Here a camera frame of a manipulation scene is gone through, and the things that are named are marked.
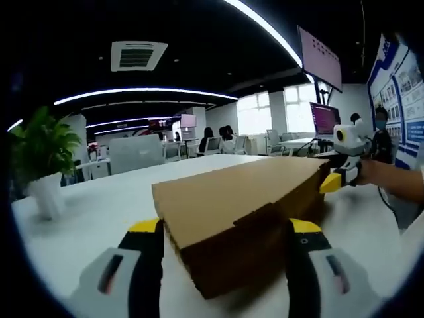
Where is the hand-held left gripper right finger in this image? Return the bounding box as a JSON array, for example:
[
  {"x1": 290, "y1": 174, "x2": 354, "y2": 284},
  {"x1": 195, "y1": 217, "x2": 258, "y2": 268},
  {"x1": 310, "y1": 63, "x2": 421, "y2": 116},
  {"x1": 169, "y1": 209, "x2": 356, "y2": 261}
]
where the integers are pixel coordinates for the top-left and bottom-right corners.
[{"x1": 286, "y1": 217, "x2": 382, "y2": 318}]

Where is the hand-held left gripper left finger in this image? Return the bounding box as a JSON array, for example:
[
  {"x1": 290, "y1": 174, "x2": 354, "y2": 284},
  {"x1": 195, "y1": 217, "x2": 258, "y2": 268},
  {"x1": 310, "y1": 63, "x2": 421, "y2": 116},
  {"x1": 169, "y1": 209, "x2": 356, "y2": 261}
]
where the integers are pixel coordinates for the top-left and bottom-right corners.
[{"x1": 68, "y1": 217, "x2": 165, "y2": 318}]

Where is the brown cardboard shoe box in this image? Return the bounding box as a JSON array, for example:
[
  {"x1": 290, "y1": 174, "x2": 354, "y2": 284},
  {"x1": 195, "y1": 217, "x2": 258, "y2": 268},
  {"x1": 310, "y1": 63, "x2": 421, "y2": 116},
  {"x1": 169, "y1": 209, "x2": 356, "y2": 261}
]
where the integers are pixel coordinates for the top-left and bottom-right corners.
[{"x1": 151, "y1": 156, "x2": 332, "y2": 300}]

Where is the person's right hand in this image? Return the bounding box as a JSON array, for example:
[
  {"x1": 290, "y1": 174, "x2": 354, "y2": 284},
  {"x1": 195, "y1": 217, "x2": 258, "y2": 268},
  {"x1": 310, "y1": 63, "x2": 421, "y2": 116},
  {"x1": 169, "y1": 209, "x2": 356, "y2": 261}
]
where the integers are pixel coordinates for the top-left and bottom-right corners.
[{"x1": 356, "y1": 158, "x2": 385, "y2": 186}]

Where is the laptop with purple screen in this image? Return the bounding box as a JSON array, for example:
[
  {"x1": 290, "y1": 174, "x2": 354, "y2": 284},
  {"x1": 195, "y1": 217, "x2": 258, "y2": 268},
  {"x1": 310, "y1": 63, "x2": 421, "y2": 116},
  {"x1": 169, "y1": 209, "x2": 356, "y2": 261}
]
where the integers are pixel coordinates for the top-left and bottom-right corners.
[{"x1": 309, "y1": 101, "x2": 342, "y2": 140}]

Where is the white side desk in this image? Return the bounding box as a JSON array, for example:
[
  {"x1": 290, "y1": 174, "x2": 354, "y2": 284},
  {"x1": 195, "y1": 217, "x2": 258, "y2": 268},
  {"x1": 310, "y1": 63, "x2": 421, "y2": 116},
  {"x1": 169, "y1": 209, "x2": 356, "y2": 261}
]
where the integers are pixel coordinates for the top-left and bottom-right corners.
[{"x1": 281, "y1": 137, "x2": 327, "y2": 156}]

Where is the black monitor stand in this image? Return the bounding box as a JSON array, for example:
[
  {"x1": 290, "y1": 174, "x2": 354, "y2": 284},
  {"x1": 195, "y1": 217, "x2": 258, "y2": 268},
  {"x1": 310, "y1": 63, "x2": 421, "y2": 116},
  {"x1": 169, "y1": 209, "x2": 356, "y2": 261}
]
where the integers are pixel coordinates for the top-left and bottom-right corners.
[{"x1": 313, "y1": 74, "x2": 335, "y2": 107}]

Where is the large pink screen monitor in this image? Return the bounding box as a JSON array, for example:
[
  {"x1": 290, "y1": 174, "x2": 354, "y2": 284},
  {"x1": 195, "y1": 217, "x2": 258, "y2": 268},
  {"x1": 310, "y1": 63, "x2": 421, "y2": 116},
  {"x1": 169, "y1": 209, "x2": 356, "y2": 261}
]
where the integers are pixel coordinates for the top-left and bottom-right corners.
[{"x1": 297, "y1": 25, "x2": 344, "y2": 93}]

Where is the white office chair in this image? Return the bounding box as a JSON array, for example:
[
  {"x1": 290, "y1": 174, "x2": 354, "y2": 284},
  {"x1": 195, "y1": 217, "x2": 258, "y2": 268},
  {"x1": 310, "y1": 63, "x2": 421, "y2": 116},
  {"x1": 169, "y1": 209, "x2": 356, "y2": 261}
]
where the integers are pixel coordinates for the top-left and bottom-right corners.
[
  {"x1": 233, "y1": 134, "x2": 248, "y2": 155},
  {"x1": 204, "y1": 136, "x2": 222, "y2": 156}
]

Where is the white desk partition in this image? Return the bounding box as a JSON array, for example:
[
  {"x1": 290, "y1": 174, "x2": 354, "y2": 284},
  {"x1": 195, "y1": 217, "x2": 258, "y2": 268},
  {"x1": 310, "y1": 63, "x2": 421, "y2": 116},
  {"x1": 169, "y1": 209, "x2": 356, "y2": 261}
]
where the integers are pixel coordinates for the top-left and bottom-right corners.
[{"x1": 108, "y1": 134, "x2": 166, "y2": 176}]

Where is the wide ceiling light strip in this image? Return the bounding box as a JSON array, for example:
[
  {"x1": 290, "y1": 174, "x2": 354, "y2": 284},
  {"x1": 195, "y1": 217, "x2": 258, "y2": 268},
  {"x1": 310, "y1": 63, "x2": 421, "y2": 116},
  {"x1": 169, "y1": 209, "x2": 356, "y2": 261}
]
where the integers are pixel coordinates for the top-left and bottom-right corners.
[{"x1": 225, "y1": 0, "x2": 314, "y2": 83}]

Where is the green potted plant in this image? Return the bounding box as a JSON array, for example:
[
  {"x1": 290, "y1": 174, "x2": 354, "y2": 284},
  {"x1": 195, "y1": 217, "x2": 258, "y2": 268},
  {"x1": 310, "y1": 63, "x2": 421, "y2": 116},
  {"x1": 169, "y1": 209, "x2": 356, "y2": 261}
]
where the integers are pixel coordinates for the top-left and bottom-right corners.
[{"x1": 8, "y1": 105, "x2": 82, "y2": 221}]

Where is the thin ceiling light strip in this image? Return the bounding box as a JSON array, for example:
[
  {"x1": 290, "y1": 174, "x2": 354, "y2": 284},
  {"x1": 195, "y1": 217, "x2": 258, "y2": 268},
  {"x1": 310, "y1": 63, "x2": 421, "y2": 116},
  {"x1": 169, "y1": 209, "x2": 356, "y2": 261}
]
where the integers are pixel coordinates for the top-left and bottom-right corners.
[{"x1": 54, "y1": 87, "x2": 240, "y2": 107}]

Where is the ceiling air conditioner vent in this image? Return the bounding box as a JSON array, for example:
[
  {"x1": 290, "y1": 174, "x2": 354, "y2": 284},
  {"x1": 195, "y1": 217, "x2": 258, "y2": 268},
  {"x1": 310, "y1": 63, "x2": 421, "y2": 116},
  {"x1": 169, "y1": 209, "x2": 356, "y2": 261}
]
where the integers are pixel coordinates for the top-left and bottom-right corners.
[{"x1": 111, "y1": 41, "x2": 169, "y2": 72}]

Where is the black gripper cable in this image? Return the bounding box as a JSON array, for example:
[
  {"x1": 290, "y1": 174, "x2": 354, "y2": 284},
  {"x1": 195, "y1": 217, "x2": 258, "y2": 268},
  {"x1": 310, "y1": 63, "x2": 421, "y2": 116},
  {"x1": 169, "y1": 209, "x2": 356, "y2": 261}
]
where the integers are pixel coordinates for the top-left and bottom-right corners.
[{"x1": 377, "y1": 184, "x2": 399, "y2": 218}]

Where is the dark red wall screen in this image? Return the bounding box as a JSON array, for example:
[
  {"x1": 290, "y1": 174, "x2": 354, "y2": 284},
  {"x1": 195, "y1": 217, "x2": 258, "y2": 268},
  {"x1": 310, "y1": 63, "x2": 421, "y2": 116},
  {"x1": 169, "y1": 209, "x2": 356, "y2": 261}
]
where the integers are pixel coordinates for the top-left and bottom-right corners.
[{"x1": 148, "y1": 116, "x2": 173, "y2": 131}]

